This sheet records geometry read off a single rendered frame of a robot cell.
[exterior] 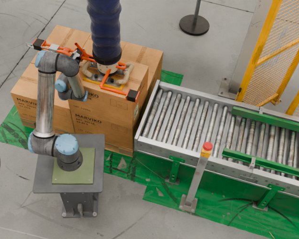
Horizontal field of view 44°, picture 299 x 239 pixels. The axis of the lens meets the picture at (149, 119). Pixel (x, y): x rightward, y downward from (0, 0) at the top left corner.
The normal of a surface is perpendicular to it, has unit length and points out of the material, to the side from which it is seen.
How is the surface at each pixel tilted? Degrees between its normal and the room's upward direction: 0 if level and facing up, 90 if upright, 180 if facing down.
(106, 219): 0
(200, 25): 0
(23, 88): 0
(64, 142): 8
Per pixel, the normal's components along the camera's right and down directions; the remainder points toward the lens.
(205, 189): 0.05, -0.58
